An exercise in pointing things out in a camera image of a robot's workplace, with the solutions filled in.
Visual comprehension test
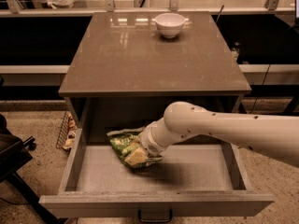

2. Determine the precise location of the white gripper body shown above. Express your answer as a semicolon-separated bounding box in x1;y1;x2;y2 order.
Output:
138;128;163;156

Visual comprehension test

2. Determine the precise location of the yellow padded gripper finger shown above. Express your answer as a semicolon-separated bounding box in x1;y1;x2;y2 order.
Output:
121;141;139;156
125;147;148;166

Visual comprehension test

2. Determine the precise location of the green jalapeno chip bag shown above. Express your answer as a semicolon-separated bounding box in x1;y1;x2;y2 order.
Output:
107;127;163;169

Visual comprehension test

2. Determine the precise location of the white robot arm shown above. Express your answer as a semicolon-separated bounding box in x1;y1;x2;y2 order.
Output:
125;102;299;167

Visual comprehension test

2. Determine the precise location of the open grey top drawer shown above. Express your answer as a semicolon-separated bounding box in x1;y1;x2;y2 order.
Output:
40;98;273;217

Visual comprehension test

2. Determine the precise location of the grey cabinet with counter top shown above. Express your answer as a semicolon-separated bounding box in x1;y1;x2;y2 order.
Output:
59;12;250;145

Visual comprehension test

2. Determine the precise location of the black office chair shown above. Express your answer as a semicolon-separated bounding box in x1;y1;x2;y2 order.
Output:
0;115;67;224

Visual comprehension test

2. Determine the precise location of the white ceramic bowl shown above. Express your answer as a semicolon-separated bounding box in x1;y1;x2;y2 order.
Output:
154;13;186;38

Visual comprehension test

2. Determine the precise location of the grey metal shelf rack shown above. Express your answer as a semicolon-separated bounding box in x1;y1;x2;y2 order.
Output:
1;0;299;87

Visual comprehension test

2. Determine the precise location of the black drawer handle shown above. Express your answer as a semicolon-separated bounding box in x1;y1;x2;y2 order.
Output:
137;209;173;224

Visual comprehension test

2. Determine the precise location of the wire basket with snacks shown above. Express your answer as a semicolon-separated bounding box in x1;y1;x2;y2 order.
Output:
56;111;77;154

